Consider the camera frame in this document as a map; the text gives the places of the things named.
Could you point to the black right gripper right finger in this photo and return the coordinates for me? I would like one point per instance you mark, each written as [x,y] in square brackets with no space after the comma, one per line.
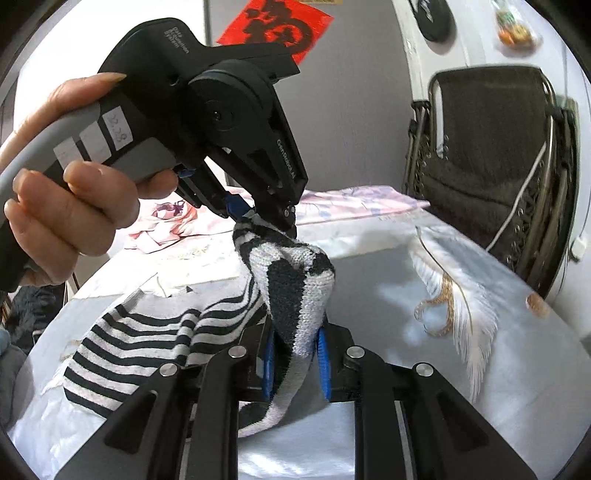
[410,423]

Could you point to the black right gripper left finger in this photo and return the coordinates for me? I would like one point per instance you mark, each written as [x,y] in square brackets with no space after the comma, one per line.
[183,422]

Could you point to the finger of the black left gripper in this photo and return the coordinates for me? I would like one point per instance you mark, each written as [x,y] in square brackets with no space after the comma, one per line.
[281,216]
[220,201]

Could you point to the black grey striped knit sweater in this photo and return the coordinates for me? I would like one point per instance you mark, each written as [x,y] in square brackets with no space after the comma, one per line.
[284,281]

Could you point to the person's left hand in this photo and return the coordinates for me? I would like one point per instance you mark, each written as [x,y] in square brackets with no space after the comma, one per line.
[55,225]

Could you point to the pink crumpled quilt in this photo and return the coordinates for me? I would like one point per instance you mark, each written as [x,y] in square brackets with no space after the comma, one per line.
[161,223]

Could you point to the red paper door decoration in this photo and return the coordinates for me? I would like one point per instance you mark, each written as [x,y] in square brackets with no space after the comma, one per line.
[294,24]

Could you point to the grey feather print bed sheet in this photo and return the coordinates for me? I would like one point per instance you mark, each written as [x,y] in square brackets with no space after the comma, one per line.
[536,391]

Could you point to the black bag by bed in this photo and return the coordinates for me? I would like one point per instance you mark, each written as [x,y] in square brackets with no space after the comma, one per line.
[32,310]

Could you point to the black folding chair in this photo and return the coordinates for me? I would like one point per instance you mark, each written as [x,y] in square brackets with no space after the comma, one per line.
[495,155]

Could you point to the hanging bag of snacks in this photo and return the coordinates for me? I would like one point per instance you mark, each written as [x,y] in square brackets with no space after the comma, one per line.
[513,31]

